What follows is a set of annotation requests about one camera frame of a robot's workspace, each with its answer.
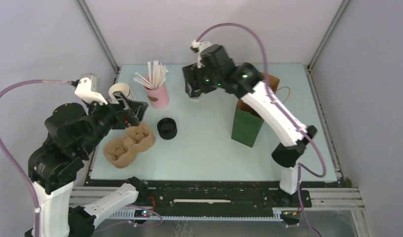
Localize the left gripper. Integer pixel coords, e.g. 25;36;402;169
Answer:
79;88;150;154

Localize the black sleeved paper cup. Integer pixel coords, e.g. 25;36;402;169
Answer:
188;92;203;101

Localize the green paper bag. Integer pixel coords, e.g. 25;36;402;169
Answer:
231;72;291;149

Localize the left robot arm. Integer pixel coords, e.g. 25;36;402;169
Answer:
28;92;148;237

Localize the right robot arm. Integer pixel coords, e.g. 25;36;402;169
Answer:
182;41;317;206

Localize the stack of paper cups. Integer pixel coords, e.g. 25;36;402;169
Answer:
109;82;135;101

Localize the white wrapped straws bundle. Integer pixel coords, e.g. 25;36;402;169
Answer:
133;60;168;90

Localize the stack of black lids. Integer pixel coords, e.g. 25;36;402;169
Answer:
157;118;178;140

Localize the brown cardboard cup carrier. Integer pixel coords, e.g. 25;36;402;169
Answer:
103;122;155;168

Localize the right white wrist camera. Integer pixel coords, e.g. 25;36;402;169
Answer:
190;40;212;68

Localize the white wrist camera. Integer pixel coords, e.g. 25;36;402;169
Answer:
190;40;212;68
74;73;108;105

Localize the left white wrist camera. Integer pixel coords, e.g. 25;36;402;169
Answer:
74;73;108;105

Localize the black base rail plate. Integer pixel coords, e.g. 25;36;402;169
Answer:
117;179;313;219

